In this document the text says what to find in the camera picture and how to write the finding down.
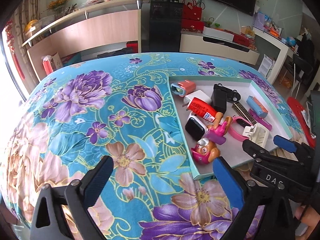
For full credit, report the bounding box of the white tray with green rim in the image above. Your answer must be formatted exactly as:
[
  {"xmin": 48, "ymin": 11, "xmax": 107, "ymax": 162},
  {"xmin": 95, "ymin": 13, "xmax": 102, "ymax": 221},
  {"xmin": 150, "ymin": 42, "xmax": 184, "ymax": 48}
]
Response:
[{"xmin": 167, "ymin": 75, "xmax": 293, "ymax": 181}]

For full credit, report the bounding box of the white plastic hair clip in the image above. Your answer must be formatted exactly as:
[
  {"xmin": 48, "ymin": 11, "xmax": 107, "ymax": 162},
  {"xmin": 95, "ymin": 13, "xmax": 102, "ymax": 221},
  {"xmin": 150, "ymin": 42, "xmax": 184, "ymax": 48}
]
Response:
[{"xmin": 242, "ymin": 123, "xmax": 269, "ymax": 148}]

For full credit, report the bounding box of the wooden curved desk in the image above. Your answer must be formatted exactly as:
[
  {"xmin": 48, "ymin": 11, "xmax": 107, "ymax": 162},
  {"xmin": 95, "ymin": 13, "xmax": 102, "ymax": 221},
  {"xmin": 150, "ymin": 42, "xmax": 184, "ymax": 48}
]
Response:
[{"xmin": 22, "ymin": 0, "xmax": 150, "ymax": 81}]

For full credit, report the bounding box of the red white paper bag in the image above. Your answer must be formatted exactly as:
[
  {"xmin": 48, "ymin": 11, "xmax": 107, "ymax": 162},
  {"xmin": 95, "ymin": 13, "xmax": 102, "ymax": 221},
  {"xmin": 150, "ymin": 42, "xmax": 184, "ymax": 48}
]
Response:
[{"xmin": 41, "ymin": 53, "xmax": 63, "ymax": 75}]

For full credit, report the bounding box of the black toy car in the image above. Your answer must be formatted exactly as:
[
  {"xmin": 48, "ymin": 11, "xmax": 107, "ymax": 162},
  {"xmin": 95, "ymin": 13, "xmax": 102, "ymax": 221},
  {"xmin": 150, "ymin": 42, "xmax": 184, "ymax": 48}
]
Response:
[{"xmin": 214, "ymin": 83, "xmax": 241, "ymax": 103}]

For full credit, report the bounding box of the small blue orange box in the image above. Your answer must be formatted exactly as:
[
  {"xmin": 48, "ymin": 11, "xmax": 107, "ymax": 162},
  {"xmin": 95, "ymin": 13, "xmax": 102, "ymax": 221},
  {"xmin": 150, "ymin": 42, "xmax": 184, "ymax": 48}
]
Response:
[{"xmin": 246, "ymin": 96, "xmax": 268, "ymax": 119}]

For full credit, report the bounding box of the red gift bag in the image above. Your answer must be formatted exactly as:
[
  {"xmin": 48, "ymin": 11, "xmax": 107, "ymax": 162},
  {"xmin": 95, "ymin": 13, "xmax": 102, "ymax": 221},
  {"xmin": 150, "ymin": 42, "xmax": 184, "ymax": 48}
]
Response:
[{"xmin": 181, "ymin": 0, "xmax": 205, "ymax": 33}]

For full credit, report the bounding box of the red hanging knot ornament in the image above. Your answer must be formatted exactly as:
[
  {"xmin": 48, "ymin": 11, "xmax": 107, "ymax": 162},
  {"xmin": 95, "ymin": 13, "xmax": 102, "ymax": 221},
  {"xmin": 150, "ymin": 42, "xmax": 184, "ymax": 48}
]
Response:
[{"xmin": 4, "ymin": 20, "xmax": 25, "ymax": 80}]

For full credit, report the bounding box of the black gold patterned strip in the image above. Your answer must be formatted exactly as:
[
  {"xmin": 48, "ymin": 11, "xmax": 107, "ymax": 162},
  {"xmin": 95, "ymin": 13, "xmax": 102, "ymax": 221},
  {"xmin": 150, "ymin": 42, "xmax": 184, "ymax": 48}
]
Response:
[{"xmin": 232, "ymin": 102, "xmax": 257, "ymax": 125}]

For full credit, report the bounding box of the black power adapter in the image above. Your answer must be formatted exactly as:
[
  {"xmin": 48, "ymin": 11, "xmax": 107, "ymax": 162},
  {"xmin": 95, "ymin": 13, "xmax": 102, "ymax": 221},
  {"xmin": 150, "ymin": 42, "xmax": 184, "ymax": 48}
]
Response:
[{"xmin": 211, "ymin": 88, "xmax": 227, "ymax": 114}]

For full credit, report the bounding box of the blue pink plastic case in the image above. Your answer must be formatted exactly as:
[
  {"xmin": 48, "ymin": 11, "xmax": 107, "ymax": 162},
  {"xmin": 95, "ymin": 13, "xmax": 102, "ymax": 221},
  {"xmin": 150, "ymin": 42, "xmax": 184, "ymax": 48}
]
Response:
[{"xmin": 170, "ymin": 80, "xmax": 196, "ymax": 97}]

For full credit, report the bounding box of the red plastic object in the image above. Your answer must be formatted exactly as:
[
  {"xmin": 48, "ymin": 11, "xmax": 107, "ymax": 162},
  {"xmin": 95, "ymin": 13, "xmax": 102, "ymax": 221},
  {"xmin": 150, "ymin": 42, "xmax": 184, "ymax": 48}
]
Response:
[{"xmin": 287, "ymin": 97, "xmax": 316, "ymax": 148}]

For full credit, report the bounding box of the black chair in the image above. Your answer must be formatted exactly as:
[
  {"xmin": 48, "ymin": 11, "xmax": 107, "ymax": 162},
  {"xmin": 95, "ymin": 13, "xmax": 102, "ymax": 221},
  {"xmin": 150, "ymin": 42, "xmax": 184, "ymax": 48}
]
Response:
[{"xmin": 290, "ymin": 54, "xmax": 313, "ymax": 99}]

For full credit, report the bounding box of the red glue bottle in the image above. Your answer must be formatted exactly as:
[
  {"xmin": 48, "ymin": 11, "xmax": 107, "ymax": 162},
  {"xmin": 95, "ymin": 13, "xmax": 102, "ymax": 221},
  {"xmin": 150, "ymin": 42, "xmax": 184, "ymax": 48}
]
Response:
[{"xmin": 187, "ymin": 98, "xmax": 217, "ymax": 122}]

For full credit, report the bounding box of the yellow flower vase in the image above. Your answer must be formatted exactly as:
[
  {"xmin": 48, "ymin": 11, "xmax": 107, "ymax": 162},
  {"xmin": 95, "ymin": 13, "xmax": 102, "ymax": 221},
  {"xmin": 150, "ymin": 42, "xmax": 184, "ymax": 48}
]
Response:
[{"xmin": 47, "ymin": 0, "xmax": 71, "ymax": 20}]

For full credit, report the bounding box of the brown pink puppy toy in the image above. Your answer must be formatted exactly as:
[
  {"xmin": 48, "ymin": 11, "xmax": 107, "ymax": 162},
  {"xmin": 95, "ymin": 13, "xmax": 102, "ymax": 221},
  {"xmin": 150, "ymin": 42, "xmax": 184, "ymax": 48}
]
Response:
[{"xmin": 191, "ymin": 116, "xmax": 233, "ymax": 165}]

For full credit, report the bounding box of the white corner desk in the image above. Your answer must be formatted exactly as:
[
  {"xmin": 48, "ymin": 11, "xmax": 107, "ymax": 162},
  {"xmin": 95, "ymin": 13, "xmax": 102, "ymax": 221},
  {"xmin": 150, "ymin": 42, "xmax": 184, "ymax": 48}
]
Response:
[{"xmin": 253, "ymin": 27, "xmax": 298, "ymax": 84}]

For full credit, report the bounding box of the white charger block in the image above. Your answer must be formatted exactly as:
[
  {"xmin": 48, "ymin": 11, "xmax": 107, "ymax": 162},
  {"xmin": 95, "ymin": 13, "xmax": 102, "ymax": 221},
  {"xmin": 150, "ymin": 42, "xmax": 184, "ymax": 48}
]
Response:
[{"xmin": 183, "ymin": 90, "xmax": 212, "ymax": 105}]

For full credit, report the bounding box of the black cabinet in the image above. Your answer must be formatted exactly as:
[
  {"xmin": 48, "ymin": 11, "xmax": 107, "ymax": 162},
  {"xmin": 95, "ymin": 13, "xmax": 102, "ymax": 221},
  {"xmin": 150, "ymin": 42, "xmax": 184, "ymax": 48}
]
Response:
[{"xmin": 149, "ymin": 1, "xmax": 183, "ymax": 52}]

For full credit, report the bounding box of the cream tv stand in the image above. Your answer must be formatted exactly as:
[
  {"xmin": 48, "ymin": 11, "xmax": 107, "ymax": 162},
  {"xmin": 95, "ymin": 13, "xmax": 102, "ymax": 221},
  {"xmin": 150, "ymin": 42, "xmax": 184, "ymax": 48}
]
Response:
[{"xmin": 180, "ymin": 31, "xmax": 260, "ymax": 65}]

